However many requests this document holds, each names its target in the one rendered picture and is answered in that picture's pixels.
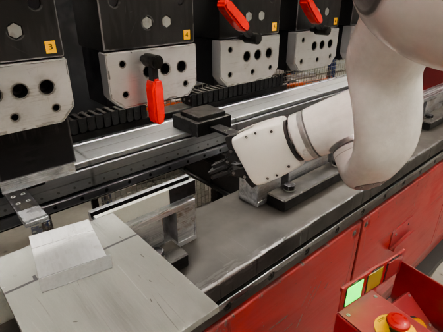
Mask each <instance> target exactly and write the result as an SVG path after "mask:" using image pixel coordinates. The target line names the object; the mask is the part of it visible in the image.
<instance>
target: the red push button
mask: <svg viewBox="0 0 443 332"><path fill-rule="evenodd" d="M386 321H387V324H388V325H389V326H390V327H389V330H390V332H406V331H408V330H409V329H410V328H411V323H410V320H409V319H408V318H407V317H406V316H405V315H403V314H401V313H399V312H390V313H389V314H388V315H387V316H386Z"/></svg>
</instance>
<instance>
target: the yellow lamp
mask: <svg viewBox="0 0 443 332"><path fill-rule="evenodd" d="M383 269H384V267H381V268H380V269H379V270H377V271H375V272H374V273H372V274H370V275H369V279H368V283H367V288H366V292H368V291H370V290H371V289H373V288H374V287H376V286H377V285H379V284H380V280H381V276H382V272H383ZM366 292H365V293H366Z"/></svg>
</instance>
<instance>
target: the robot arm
mask: <svg viewBox="0 0 443 332"><path fill-rule="evenodd" d="M353 4H354V6H355V8H356V11H357V13H358V15H359V19H358V21H357V24H356V27H355V29H354V31H353V34H352V37H351V39H350V41H349V45H348V48H347V54H346V63H345V65H346V74H347V82H348V86H349V89H348V90H346V91H344V92H342V93H340V94H337V95H335V96H332V97H330V98H328V99H325V100H323V101H321V102H319V103H316V104H314V105H311V106H310V107H307V108H305V109H302V110H300V111H298V112H296V113H294V114H291V115H290V116H288V119H287V118H286V117H285V116H280V117H275V118H272V119H268V120H265V121H262V122H259V123H256V124H253V125H251V126H248V127H246V128H244V129H242V130H240V131H239V132H238V133H236V134H229V135H227V137H226V138H225V141H226V144H227V147H228V151H227V155H226V158H225V159H223V160H220V161H218V162H215V163H214V164H212V168H211V169H210V170H209V171H208V174H209V175H211V179H216V178H219V179H222V178H224V177H228V176H229V175H231V176H233V177H234V176H237V177H240V178H242V179H245V181H246V182H247V183H248V184H249V185H250V187H252V188H254V187H255V186H257V185H261V184H265V183H267V182H270V181H272V180H275V179H277V178H279V177H282V176H284V175H286V174H288V173H289V172H291V171H293V170H295V169H296V168H298V167H300V166H301V165H303V164H304V162H305V161H310V160H315V159H318V158H320V157H322V156H325V155H328V154H331V153H332V154H333V156H334V159H335V162H336V166H337V168H338V172H339V174H340V177H341V179H342V181H343V182H344V183H345V184H346V185H347V186H348V187H350V188H352V189H354V190H370V189H371V188H375V187H377V186H380V185H382V184H383V183H385V182H386V181H387V180H389V179H390V178H392V177H393V176H394V175H395V174H396V173H397V172H398V171H399V170H400V169H401V168H402V167H403V166H404V165H405V164H406V163H407V162H408V160H409V159H410V157H411V156H412V155H413V152H414V151H415V148H416V147H417V144H418V141H419V137H420V134H421V128H422V123H423V71H424V69H425V67H430V68H433V69H437V70H441V71H443V0H353ZM238 159H240V161H241V164H238V165H234V164H232V163H233V162H234V161H236V160H238Z"/></svg>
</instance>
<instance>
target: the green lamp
mask: <svg viewBox="0 0 443 332"><path fill-rule="evenodd" d="M363 281H364V279H363V280H361V281H359V282H358V283H356V284H355V285H353V286H352V287H350V288H348V291H347V297H346V301H345V307H346V306H347V305H348V304H350V303H352V302H353V301H354V300H356V299H358V298H359V297H360V295H361V290H362V287H363Z"/></svg>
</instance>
